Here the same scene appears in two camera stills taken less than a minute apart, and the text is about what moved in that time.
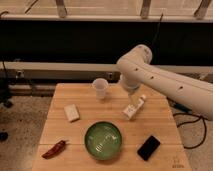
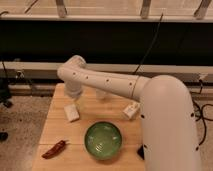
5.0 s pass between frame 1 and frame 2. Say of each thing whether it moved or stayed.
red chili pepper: stayed
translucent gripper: moved
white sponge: stayed
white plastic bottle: stayed
